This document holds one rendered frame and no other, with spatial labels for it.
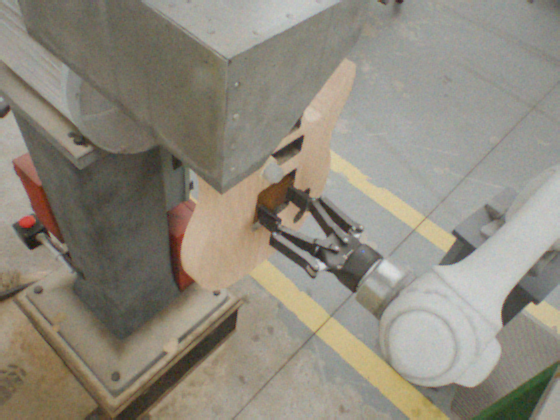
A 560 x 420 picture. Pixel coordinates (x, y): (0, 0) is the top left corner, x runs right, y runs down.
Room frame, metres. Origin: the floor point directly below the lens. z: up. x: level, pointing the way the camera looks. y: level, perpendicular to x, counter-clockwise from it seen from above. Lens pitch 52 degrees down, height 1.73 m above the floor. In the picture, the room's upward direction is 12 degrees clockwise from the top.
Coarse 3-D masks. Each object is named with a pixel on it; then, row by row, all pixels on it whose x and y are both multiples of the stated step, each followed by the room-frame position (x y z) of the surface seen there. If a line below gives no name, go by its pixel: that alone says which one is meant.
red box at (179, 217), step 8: (176, 208) 0.81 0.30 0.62; (184, 208) 0.82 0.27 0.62; (192, 208) 0.82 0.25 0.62; (168, 216) 0.78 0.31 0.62; (176, 216) 0.79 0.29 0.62; (184, 216) 0.79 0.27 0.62; (168, 224) 0.76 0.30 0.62; (176, 224) 0.76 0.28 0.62; (184, 224) 0.77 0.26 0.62; (176, 232) 0.74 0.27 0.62; (184, 232) 0.74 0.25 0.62; (176, 240) 0.72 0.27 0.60; (176, 248) 0.72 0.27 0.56; (176, 256) 0.72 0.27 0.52; (176, 264) 0.72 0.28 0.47; (176, 272) 0.73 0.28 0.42; (184, 272) 0.73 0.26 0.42; (176, 280) 0.73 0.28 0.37; (184, 280) 0.73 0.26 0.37; (192, 280) 0.76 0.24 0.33; (184, 288) 0.73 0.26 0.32
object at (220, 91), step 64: (64, 0) 0.38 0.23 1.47; (128, 0) 0.33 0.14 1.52; (192, 0) 0.34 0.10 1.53; (256, 0) 0.35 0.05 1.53; (320, 0) 0.37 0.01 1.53; (384, 0) 0.44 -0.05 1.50; (128, 64) 0.34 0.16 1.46; (192, 64) 0.29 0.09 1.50; (256, 64) 0.30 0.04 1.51; (320, 64) 0.37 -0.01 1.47; (192, 128) 0.29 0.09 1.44; (256, 128) 0.31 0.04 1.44
